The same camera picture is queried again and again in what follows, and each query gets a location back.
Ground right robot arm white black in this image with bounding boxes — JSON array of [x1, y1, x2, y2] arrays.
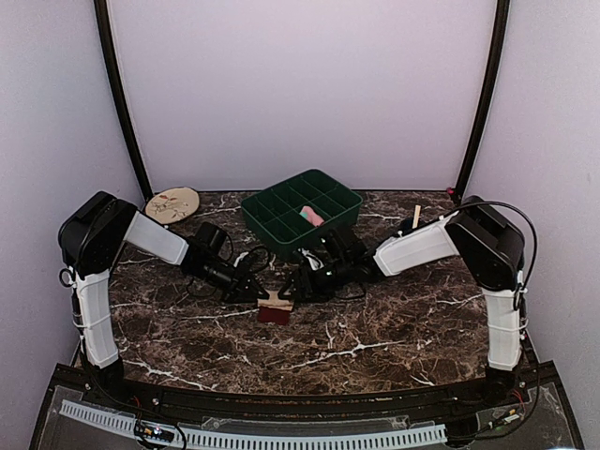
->
[[277, 196, 533, 407]]

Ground small circuit board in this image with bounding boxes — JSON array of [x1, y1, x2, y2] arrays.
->
[[134, 422, 174, 443]]

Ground pink patterned sock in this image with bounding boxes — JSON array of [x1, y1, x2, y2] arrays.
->
[[300, 205, 324, 227]]

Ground dark blue mug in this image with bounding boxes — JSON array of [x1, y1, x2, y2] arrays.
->
[[398, 217, 423, 235]]

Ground black front rail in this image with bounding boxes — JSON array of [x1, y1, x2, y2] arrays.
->
[[121, 378, 488, 421]]

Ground wooden stick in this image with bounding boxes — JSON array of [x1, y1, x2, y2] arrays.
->
[[412, 204, 421, 230]]

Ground white slotted cable duct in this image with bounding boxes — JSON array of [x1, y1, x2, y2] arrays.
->
[[58, 400, 447, 449]]

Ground left black frame post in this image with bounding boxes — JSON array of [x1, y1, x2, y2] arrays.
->
[[93, 0, 154, 201]]

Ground green compartment tray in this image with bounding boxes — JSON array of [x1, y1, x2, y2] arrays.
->
[[241, 169, 363, 262]]

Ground black frame post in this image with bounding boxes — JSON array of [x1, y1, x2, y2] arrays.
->
[[93, 0, 154, 201], [448, 0, 511, 204]]

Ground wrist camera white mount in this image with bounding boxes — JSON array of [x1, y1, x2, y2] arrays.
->
[[301, 249, 324, 271], [233, 252, 249, 266]]

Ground right black frame post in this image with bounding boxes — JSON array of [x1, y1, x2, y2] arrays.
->
[[448, 0, 511, 204]]

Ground round beige floral coaster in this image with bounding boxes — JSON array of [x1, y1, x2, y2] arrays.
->
[[144, 187, 200, 225]]

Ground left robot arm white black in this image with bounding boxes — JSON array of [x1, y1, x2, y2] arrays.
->
[[58, 191, 270, 371]]

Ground beige striped sock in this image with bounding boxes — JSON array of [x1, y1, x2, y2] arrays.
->
[[257, 291, 293, 325]]

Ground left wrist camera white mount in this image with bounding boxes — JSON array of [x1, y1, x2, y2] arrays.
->
[[233, 252, 249, 266]]

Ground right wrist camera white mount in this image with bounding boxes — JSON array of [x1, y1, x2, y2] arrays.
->
[[301, 249, 324, 271]]

